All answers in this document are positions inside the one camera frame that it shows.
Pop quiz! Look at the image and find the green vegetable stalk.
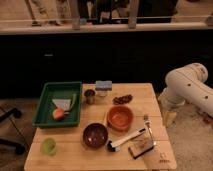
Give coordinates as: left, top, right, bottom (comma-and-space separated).
68, 94, 77, 111

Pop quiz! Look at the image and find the orange peach fruit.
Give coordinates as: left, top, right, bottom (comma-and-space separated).
52, 108, 65, 121

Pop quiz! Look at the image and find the blue grey sponge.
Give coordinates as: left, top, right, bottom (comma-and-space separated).
95, 80, 112, 91

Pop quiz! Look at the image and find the small metal cup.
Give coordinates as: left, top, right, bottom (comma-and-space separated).
84, 89, 95, 105

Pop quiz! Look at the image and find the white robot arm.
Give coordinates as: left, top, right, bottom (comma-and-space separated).
158, 63, 213, 128

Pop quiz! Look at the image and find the dark purple bowl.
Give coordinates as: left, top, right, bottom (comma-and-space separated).
82, 123, 108, 149

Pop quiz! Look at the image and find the green plastic cup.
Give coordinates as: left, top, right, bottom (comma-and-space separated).
40, 138, 56, 156

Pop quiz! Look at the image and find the dark purple grape bunch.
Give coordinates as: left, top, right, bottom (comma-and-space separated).
113, 94, 133, 105

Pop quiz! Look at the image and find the grey cloth piece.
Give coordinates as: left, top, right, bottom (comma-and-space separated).
52, 99, 71, 110

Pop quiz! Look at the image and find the green plastic tray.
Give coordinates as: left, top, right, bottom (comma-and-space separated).
33, 82, 82, 129

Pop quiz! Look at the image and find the small glass jar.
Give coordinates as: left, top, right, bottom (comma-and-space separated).
97, 90, 107, 98

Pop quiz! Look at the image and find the black office chair base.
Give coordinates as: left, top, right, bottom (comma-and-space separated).
0, 107, 27, 155

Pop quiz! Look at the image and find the orange ceramic bowl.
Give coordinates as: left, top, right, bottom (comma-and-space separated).
107, 105, 133, 131

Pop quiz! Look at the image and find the silver fork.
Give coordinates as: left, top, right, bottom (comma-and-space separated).
143, 114, 156, 146

